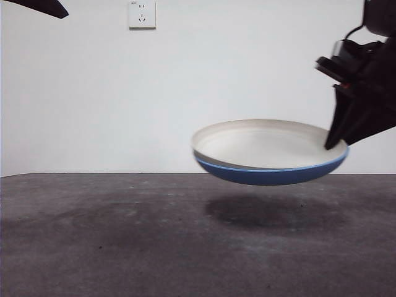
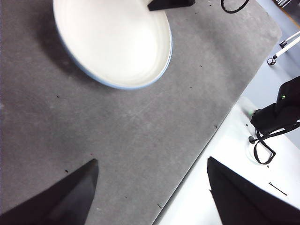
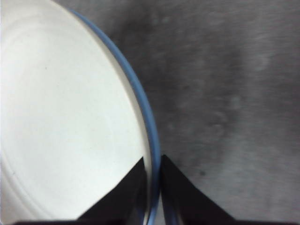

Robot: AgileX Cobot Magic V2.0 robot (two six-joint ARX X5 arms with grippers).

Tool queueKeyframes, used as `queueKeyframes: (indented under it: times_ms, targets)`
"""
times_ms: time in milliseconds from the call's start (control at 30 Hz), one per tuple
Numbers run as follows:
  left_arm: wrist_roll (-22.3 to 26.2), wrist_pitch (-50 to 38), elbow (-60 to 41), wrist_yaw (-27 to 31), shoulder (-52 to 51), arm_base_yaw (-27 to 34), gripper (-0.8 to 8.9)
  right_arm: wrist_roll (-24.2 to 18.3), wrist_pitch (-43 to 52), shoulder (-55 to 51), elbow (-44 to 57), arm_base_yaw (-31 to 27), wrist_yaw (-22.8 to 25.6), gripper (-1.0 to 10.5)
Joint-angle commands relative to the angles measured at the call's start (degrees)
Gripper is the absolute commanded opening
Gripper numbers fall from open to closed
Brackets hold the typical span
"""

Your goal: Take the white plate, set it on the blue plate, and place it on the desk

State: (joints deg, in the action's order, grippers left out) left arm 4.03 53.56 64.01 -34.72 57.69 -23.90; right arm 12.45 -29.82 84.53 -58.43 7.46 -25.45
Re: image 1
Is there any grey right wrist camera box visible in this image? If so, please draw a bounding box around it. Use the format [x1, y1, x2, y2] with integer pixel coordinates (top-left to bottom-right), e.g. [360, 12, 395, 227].
[331, 39, 350, 60]

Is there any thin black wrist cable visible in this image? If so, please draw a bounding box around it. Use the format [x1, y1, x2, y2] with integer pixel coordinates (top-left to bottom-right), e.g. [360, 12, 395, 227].
[343, 25, 368, 41]

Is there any white wall socket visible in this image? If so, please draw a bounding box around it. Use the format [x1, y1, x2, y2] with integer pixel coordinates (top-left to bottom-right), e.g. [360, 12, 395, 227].
[129, 0, 157, 31]

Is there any white round plate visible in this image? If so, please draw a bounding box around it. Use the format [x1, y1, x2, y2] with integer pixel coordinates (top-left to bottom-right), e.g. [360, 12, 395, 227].
[191, 119, 348, 170]

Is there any blue round plate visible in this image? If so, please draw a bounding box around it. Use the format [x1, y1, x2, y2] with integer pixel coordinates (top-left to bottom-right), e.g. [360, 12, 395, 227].
[193, 147, 350, 186]

